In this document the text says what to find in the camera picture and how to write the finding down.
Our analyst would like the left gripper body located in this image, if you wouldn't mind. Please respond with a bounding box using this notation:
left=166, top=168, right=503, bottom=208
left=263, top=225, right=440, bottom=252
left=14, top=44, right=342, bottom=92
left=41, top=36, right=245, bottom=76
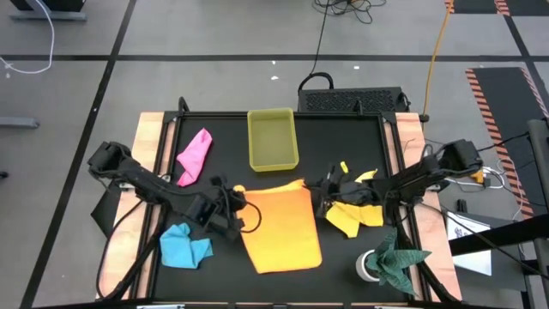
left=187, top=174, right=238, bottom=233

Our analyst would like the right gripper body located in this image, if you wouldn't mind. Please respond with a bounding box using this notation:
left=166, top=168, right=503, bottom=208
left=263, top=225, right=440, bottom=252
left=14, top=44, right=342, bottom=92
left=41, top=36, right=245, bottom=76
left=318, top=171, right=379, bottom=218

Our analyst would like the orange microfiber towel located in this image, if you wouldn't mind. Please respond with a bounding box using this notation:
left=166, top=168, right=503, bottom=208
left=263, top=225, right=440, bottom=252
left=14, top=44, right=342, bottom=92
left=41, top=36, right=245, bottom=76
left=233, top=179, right=323, bottom=275

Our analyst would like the blue microfiber towel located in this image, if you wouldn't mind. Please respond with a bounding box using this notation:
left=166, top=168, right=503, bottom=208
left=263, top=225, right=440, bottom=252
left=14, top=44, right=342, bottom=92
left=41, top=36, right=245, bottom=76
left=159, top=222, right=214, bottom=270

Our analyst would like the yellow microfiber towel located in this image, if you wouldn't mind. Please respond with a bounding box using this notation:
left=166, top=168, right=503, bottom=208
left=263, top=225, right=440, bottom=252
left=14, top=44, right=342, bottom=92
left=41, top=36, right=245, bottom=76
left=324, top=168, right=385, bottom=239

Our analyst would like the pink microfiber towel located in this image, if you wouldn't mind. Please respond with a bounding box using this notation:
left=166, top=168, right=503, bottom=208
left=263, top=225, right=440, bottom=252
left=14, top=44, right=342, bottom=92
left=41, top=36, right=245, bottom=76
left=175, top=127, right=214, bottom=188

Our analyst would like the yellow-green plastic bin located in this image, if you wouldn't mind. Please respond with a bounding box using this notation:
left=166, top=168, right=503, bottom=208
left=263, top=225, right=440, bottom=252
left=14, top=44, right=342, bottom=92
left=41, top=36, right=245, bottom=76
left=247, top=107, right=300, bottom=173

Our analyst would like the snake plant in white pot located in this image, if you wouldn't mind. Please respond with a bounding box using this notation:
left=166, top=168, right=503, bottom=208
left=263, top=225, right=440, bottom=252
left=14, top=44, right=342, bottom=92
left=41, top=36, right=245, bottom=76
left=354, top=229, right=433, bottom=298

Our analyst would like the black computer tower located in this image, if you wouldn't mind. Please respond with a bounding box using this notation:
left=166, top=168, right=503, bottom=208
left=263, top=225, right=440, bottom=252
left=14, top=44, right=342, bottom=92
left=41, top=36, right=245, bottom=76
left=298, top=87, right=407, bottom=114

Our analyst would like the white paper sheet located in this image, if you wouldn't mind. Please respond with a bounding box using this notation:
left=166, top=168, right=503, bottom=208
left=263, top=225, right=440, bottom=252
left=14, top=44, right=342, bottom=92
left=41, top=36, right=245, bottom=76
left=445, top=211, right=493, bottom=276

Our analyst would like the black striped floor mat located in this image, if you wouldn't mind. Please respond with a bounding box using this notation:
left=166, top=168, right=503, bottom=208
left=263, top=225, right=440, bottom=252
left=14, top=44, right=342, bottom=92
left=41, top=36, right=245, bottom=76
left=465, top=66, right=549, bottom=220
left=444, top=0, right=549, bottom=15

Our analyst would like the grey desk foot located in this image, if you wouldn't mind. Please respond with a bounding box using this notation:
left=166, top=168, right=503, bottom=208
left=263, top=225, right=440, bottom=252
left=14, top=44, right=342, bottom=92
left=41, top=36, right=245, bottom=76
left=0, top=116, right=40, bottom=130
left=9, top=0, right=87, bottom=21

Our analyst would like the black frame strut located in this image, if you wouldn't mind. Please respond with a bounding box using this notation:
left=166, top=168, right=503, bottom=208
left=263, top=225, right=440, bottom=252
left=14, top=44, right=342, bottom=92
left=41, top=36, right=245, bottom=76
left=392, top=205, right=455, bottom=304
left=96, top=201, right=168, bottom=301

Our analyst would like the black cable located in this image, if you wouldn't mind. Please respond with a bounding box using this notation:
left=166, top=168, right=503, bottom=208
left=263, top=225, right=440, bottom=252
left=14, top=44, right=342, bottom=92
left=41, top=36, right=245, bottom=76
left=298, top=0, right=387, bottom=94

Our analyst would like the orange cable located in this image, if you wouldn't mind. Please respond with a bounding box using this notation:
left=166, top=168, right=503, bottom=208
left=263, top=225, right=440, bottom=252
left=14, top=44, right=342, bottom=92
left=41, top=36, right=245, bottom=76
left=421, top=0, right=455, bottom=122

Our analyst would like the black camera stand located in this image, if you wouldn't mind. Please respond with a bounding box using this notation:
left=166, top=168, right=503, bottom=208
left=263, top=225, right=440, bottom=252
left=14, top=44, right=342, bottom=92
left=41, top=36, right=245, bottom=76
left=448, top=118, right=549, bottom=309

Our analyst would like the white cable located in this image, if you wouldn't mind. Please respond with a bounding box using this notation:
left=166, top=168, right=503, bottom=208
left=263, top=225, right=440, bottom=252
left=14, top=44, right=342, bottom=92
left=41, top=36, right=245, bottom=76
left=0, top=0, right=57, bottom=76

